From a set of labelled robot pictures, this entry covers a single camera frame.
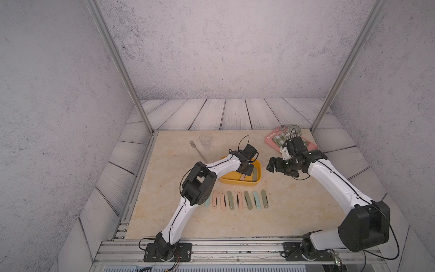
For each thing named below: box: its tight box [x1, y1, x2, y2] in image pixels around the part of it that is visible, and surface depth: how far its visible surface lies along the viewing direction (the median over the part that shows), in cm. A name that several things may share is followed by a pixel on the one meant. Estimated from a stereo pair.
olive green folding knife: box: [226, 190, 235, 211], surface depth 91 cm
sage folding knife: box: [261, 189, 269, 209], surface depth 91 cm
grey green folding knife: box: [243, 190, 253, 210], surface depth 91 cm
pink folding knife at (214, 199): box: [211, 190, 218, 210], surface depth 89 cm
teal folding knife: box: [253, 190, 262, 210], surface depth 91 cm
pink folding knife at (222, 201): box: [219, 191, 226, 211], surface depth 90 cm
